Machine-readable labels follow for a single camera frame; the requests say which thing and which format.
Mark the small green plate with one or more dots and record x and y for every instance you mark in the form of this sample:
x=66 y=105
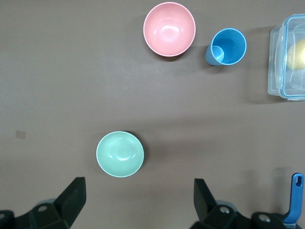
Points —
x=120 y=155

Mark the small brown tape patch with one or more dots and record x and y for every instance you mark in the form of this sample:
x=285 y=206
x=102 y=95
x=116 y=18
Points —
x=21 y=134

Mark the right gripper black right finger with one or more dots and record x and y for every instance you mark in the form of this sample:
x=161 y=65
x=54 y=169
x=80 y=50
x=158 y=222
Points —
x=202 y=198

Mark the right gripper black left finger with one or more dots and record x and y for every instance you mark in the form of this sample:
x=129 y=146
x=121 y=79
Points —
x=74 y=198

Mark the clear plastic lidded container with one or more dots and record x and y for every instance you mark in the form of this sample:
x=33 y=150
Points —
x=277 y=71

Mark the yellow food piece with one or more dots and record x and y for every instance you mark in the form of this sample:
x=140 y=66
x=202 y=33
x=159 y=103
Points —
x=297 y=55

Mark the blue plastic cup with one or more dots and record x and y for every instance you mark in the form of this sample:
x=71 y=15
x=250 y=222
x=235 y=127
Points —
x=228 y=45

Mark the pink plastic bowl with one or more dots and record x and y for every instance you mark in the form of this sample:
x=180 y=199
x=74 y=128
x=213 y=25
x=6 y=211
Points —
x=169 y=28

